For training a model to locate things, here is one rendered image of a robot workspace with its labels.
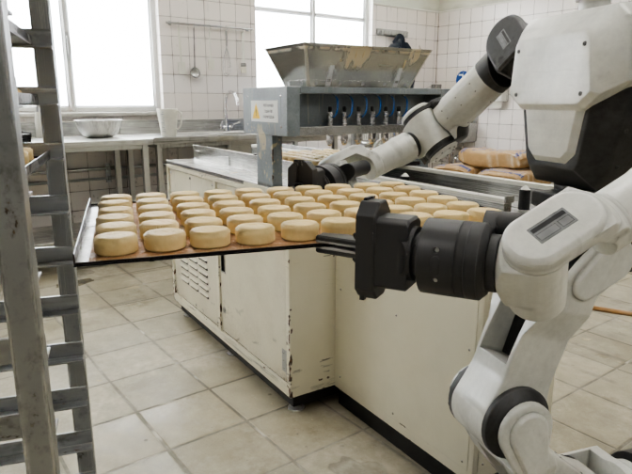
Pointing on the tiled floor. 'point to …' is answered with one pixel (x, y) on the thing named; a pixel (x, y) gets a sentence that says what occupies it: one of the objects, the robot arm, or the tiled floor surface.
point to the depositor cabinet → (260, 298)
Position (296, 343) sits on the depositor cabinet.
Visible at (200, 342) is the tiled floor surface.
